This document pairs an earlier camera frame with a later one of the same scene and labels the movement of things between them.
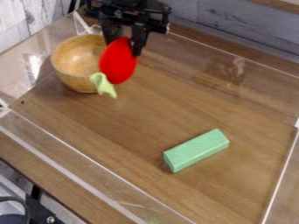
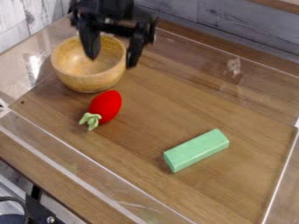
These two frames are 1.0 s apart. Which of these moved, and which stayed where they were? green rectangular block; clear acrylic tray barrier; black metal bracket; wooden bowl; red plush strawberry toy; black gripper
Moved: black gripper; red plush strawberry toy
Stayed: wooden bowl; green rectangular block; black metal bracket; clear acrylic tray barrier
